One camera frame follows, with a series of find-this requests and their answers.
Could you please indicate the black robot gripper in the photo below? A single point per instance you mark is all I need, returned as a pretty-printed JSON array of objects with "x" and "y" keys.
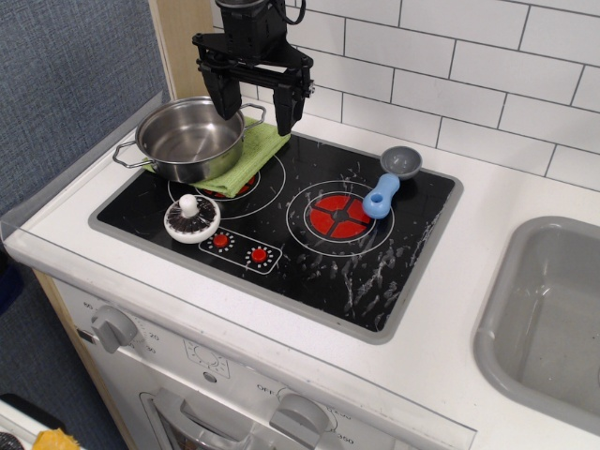
[{"x": 253, "y": 48}]

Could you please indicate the stainless steel pot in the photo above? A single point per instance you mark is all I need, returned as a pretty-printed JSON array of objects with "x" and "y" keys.
[{"x": 187, "y": 141}]

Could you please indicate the white toy mushroom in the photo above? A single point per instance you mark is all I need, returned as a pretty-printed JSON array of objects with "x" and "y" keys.
[{"x": 192, "y": 219}]

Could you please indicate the green cloth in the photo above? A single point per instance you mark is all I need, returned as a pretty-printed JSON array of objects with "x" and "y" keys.
[{"x": 261, "y": 143}]

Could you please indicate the red left stove knob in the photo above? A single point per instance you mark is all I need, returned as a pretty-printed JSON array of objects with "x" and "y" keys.
[{"x": 221, "y": 241}]

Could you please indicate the red stove knob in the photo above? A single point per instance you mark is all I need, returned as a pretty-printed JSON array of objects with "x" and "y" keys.
[
  {"x": 259, "y": 255},
  {"x": 221, "y": 241}
]

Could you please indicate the red right stove knob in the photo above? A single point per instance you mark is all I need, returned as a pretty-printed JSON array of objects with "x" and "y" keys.
[{"x": 259, "y": 255}]

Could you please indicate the blue grey toy scoop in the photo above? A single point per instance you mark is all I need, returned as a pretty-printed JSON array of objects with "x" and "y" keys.
[{"x": 399, "y": 163}]

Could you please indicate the black toy stovetop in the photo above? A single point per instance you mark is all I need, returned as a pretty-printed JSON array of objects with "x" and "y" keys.
[{"x": 327, "y": 260}]

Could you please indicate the grey left oven knob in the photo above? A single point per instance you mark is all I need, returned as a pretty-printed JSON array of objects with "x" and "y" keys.
[{"x": 113, "y": 328}]

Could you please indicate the grey oven knob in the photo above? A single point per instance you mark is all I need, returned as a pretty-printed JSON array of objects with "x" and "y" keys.
[
  {"x": 300, "y": 418},
  {"x": 113, "y": 328}
]

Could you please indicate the grey right oven knob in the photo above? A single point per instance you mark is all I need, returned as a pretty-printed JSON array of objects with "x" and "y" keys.
[{"x": 300, "y": 418}]

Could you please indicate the grey sink basin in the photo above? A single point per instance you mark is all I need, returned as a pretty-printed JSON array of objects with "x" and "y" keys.
[{"x": 538, "y": 339}]

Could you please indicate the yellow object at corner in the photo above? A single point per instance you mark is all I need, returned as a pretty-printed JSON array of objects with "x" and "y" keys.
[{"x": 55, "y": 439}]

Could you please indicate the oven door handle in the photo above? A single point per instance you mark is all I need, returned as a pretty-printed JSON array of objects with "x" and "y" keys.
[{"x": 198, "y": 423}]

